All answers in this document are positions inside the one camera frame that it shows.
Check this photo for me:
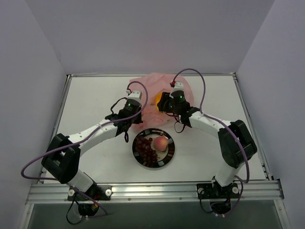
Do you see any fake peach pink yellow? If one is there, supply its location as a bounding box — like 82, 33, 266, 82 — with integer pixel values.
153, 136, 169, 152

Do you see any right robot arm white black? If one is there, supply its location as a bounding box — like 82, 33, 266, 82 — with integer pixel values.
155, 89, 257, 197

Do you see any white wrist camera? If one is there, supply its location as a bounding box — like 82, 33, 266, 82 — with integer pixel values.
126, 89, 142, 103
170, 81, 184, 94

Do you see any round plate dark rim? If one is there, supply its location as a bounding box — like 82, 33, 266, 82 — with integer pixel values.
132, 128, 175, 169

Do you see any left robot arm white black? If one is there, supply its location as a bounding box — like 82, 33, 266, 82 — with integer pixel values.
41, 98, 142, 200

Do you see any orange fake fruit slice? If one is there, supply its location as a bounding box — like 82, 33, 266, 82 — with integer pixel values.
155, 93, 162, 113

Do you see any aluminium front rail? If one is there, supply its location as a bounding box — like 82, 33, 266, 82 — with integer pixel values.
26, 180, 284, 204

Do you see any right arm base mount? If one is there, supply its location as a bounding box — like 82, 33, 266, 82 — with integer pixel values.
196, 182, 240, 199

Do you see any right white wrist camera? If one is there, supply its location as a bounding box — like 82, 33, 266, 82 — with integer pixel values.
170, 81, 184, 94

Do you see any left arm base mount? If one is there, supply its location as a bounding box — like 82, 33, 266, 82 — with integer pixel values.
67, 184, 112, 202

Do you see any red fake grape bunch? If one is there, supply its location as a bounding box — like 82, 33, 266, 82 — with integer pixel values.
135, 136, 158, 167

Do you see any pink plastic bag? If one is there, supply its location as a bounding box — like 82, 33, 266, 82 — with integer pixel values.
129, 73, 195, 132

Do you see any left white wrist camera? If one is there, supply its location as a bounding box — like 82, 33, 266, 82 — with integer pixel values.
126, 89, 142, 103

